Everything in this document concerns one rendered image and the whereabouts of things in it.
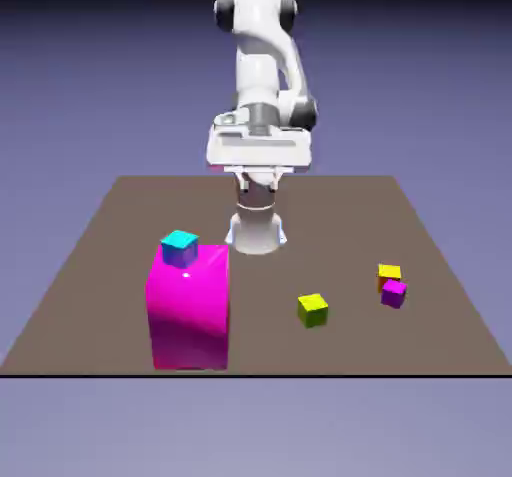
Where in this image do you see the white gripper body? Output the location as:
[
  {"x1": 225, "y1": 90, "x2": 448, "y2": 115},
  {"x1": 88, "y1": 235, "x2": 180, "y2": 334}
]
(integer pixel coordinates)
[{"x1": 205, "y1": 123, "x2": 314, "y2": 175}]

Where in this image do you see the small cyan cube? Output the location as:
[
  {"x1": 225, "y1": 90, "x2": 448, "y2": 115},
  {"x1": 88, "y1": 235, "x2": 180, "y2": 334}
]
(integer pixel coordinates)
[{"x1": 160, "y1": 229, "x2": 200, "y2": 269}]

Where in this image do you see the small yellow-green cube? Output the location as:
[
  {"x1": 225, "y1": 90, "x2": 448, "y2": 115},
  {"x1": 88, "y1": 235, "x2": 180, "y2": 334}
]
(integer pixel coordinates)
[{"x1": 296, "y1": 292, "x2": 330, "y2": 329}]

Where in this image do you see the small yellow cube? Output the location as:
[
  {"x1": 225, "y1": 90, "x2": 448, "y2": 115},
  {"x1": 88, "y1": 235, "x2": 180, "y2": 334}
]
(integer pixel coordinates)
[{"x1": 376, "y1": 263, "x2": 403, "y2": 295}]

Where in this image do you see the small purple cube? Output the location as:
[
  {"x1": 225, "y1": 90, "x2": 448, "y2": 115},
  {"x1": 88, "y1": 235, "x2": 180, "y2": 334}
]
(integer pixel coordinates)
[{"x1": 380, "y1": 278, "x2": 408, "y2": 310}]

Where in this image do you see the large magenta box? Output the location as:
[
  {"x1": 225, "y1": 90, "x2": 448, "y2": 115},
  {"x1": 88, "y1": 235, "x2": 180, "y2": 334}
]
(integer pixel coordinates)
[{"x1": 144, "y1": 243, "x2": 232, "y2": 371}]

